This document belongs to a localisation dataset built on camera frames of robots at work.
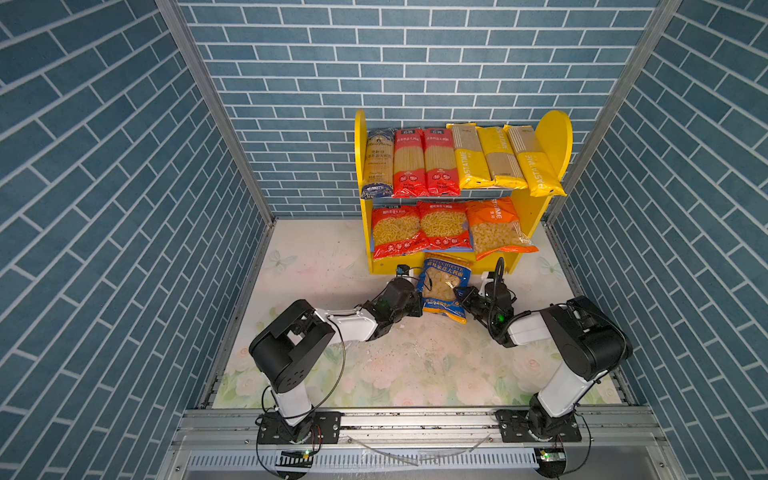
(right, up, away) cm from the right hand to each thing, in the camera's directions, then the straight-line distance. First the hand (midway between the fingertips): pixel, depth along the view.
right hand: (452, 286), depth 95 cm
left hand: (-9, -3, -4) cm, 11 cm away
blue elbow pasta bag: (-5, +2, +1) cm, 5 cm away
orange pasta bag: (+14, +18, -1) cm, 23 cm away
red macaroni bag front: (-18, +18, -2) cm, 25 cm away
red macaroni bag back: (-3, +19, -1) cm, 19 cm away
